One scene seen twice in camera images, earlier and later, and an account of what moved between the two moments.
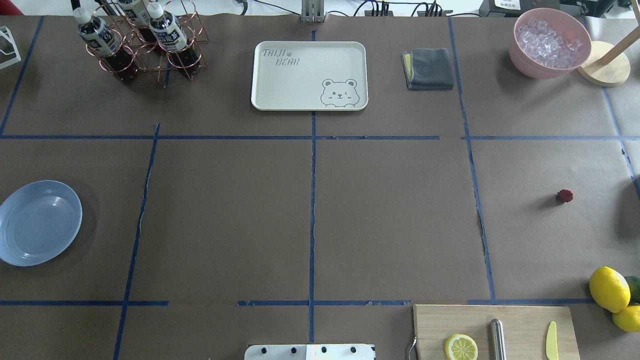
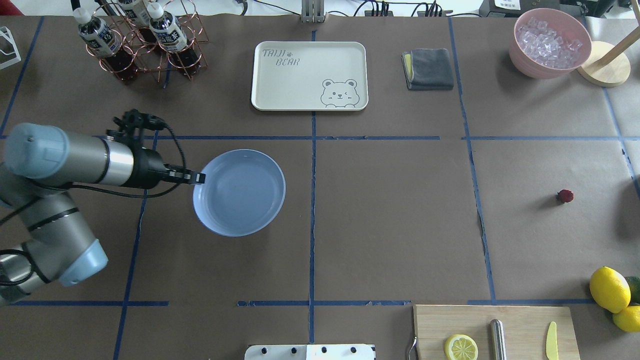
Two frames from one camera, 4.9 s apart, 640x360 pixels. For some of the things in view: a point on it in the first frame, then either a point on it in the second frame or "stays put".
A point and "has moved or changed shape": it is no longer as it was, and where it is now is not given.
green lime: [633, 282] stays put
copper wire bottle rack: [149, 35] stays put
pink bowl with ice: [548, 43] stays put
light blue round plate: [38, 221] has moved or changed shape
